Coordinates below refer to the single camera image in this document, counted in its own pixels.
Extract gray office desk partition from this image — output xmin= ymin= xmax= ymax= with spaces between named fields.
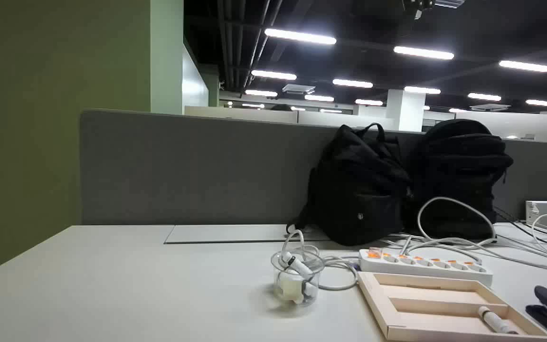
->
xmin=80 ymin=111 xmax=547 ymax=229

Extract black backpack with small logo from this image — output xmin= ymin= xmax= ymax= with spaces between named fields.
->
xmin=287 ymin=123 xmax=413 ymax=250

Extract white square pillar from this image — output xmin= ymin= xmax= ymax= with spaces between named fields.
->
xmin=384 ymin=88 xmax=428 ymax=136

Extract white power strip orange switches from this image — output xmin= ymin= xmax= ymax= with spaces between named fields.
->
xmin=357 ymin=248 xmax=496 ymax=288

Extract black bulky backpack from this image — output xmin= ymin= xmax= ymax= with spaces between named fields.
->
xmin=403 ymin=119 xmax=517 ymax=242

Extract light wooden compartment tray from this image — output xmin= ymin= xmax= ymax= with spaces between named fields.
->
xmin=356 ymin=271 xmax=547 ymax=342

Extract white marker pen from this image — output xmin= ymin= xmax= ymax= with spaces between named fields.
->
xmin=477 ymin=305 xmax=523 ymax=337

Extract white coiled power strip cable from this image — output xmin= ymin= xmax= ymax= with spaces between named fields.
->
xmin=268 ymin=229 xmax=363 ymax=295

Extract white looping thin cable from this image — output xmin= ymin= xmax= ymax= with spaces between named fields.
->
xmin=392 ymin=195 xmax=547 ymax=276

